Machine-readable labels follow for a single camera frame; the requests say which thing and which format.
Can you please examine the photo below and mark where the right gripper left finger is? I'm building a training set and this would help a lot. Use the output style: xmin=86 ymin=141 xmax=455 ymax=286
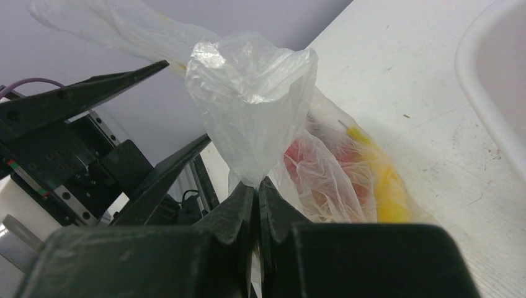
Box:
xmin=193 ymin=183 xmax=255 ymax=297

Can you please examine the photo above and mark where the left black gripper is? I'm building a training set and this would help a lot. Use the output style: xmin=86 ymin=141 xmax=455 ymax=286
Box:
xmin=1 ymin=60 xmax=210 ymax=226

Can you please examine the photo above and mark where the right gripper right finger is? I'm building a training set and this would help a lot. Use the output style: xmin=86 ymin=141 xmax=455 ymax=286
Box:
xmin=259 ymin=177 xmax=311 ymax=297

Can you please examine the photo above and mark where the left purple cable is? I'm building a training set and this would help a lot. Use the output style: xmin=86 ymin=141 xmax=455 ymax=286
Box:
xmin=0 ymin=78 xmax=66 ymax=102

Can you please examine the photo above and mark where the yellow fake banana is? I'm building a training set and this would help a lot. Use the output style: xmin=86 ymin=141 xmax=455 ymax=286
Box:
xmin=339 ymin=122 xmax=411 ymax=223

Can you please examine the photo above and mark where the clear plastic bag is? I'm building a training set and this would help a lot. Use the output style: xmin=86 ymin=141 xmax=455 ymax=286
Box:
xmin=30 ymin=1 xmax=434 ymax=224

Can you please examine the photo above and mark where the white plastic basket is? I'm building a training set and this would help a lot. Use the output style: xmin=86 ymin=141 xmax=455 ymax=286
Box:
xmin=455 ymin=1 xmax=525 ymax=180

